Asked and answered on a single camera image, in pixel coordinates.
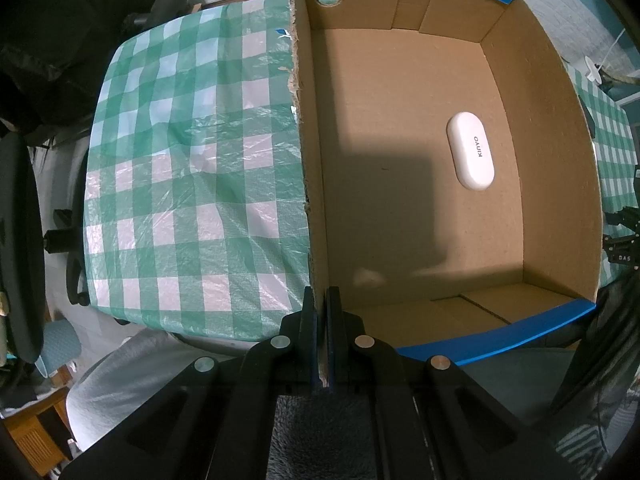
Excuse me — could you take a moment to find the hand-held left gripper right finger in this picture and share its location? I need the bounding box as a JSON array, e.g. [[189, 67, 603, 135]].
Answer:
[[325, 286, 601, 480]]

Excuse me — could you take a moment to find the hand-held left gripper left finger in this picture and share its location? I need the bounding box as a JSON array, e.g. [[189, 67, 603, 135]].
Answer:
[[59, 286, 321, 480]]

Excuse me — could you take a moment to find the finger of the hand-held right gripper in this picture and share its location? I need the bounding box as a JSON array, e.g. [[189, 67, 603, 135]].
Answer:
[[602, 205, 640, 271]]

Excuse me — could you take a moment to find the white oval case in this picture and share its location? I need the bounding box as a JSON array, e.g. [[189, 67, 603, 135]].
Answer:
[[446, 111, 496, 192]]

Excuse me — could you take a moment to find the cardboard box with blue rim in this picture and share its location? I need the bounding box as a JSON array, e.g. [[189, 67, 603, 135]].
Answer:
[[287, 0, 603, 393]]

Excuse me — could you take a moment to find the grey fuzzy clothing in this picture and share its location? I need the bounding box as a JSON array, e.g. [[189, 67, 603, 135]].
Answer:
[[270, 394, 382, 480]]

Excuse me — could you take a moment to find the white textured cloth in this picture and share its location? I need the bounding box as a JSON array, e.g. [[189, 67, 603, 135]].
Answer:
[[67, 329, 236, 456]]

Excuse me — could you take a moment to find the white round stand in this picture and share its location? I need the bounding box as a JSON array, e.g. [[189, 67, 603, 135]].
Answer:
[[581, 30, 627, 84]]

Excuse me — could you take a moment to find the striped cloth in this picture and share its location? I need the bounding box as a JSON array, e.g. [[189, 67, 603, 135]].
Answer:
[[554, 422, 613, 468]]

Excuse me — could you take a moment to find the green checked plastic tablecloth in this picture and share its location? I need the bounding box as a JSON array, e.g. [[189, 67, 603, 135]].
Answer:
[[84, 0, 638, 343]]

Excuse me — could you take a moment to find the teal stool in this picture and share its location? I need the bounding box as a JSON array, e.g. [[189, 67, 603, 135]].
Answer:
[[39, 319, 82, 380]]

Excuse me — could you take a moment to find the wooden furniture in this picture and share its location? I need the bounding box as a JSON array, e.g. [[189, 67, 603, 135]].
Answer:
[[0, 389, 72, 477]]

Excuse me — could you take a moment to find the black office chair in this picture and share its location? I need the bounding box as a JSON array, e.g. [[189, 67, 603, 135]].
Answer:
[[0, 127, 93, 368]]

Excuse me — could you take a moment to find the black chair armrest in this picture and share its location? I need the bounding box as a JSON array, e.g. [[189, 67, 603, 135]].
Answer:
[[125, 0, 197, 28]]

